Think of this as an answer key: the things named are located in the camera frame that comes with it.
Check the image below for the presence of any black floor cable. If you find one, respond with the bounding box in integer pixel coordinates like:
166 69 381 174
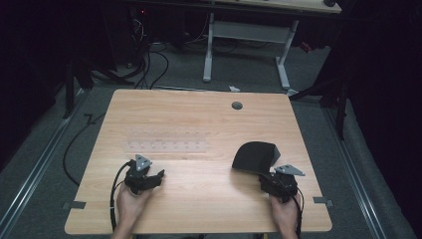
62 113 107 187

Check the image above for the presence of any white-legged wooden desk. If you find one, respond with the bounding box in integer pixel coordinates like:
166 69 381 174
202 0 342 92

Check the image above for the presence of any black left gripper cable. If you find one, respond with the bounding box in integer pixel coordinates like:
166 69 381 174
109 161 132 232

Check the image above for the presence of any black metal stand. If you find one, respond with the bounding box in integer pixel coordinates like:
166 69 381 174
62 58 133 120
289 56 352 141

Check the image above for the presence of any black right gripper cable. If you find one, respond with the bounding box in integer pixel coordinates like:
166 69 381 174
291 186 304 239

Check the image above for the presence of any person's left hand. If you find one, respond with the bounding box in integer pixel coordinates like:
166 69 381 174
115 182 153 231

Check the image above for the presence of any clear plastic rack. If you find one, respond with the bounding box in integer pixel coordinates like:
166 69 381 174
126 126 209 154

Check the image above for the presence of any person's right hand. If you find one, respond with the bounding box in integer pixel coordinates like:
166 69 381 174
269 193 302 232

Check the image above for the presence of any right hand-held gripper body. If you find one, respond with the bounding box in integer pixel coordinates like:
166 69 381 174
265 163 307 204

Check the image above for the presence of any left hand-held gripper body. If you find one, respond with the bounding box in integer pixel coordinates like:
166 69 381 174
123 153 157 195

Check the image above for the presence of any metal floor rail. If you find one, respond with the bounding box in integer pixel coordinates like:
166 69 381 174
0 89 92 235
322 108 389 239

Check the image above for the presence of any grey tape piece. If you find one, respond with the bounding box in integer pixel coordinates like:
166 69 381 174
313 196 334 208
62 200 87 210

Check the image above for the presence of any bundle of black cables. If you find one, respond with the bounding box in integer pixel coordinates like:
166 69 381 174
130 9 171 91

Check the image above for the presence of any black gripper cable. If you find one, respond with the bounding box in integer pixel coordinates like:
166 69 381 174
109 161 132 232
291 186 304 239

